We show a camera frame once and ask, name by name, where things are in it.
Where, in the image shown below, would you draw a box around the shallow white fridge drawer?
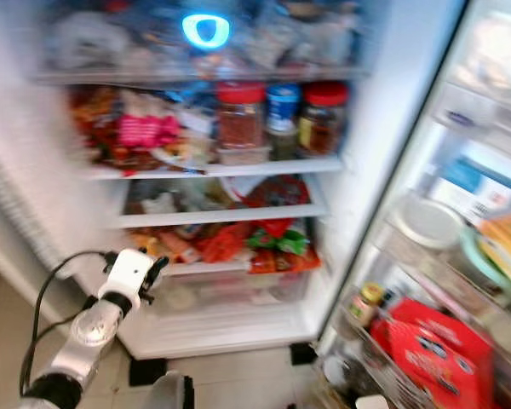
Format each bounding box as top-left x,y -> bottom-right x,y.
111,175 -> 329,229

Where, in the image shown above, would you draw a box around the black fridge foot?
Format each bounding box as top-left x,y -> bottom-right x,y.
129,358 -> 168,387
290,343 -> 318,366

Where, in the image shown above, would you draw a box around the white-edged fridge shelf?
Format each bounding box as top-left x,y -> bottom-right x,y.
89,156 -> 343,180

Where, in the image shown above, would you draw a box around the glass fridge shelf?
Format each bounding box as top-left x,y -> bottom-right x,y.
34,66 -> 367,84

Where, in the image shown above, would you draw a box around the white fridge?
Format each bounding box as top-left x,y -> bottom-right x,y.
0,0 -> 474,361

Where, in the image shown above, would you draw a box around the white fridge door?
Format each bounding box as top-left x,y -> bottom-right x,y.
315,0 -> 511,409

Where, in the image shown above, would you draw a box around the orange tube package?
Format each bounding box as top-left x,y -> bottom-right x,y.
129,228 -> 199,263

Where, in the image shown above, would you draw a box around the orange net bag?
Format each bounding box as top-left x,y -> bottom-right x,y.
196,223 -> 248,263

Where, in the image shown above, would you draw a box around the clear crisper drawer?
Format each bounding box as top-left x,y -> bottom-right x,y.
152,271 -> 309,312

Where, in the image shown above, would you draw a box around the grey robot left leg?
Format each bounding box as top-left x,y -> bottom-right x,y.
149,372 -> 195,409

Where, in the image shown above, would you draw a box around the flat red food package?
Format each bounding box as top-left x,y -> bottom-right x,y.
247,247 -> 320,274

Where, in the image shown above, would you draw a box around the green food package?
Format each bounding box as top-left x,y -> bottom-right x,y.
247,224 -> 309,256

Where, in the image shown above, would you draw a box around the red patterned bag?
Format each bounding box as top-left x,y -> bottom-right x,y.
243,176 -> 312,238

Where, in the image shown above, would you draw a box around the pink food package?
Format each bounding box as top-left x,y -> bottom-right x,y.
118,89 -> 181,153

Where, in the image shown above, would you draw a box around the clear plastic food container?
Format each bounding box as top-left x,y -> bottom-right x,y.
215,145 -> 272,165

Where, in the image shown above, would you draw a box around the red orange snack bag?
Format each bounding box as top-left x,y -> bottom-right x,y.
70,85 -> 120,167

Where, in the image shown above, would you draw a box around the red-lid jar brown contents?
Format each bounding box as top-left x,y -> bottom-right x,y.
215,81 -> 267,151

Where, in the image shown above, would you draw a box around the grey-lid dark jar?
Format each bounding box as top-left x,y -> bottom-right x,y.
319,354 -> 359,393

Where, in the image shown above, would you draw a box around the yellow-lid small jar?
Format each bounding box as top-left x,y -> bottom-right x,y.
345,281 -> 386,329

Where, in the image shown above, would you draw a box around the blue-lid jar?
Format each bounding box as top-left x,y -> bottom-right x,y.
266,83 -> 302,158

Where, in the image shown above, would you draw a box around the red-lid jar yellow label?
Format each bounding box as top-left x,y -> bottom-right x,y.
298,81 -> 348,157

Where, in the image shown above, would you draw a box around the clear plastic bag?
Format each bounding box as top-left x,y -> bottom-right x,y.
51,10 -> 133,71
247,3 -> 363,67

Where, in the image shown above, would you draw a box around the white-lid round container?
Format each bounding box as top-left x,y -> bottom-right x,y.
388,194 -> 469,252

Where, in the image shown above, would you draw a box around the red printed carton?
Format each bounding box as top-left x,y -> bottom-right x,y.
370,317 -> 491,409
388,297 -> 497,359

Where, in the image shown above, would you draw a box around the white carton blue label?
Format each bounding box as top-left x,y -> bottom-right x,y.
426,145 -> 511,224

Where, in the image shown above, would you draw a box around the yellow food package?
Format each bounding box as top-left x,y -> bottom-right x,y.
479,211 -> 511,295

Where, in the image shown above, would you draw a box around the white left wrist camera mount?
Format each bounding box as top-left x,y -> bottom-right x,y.
98,249 -> 156,309

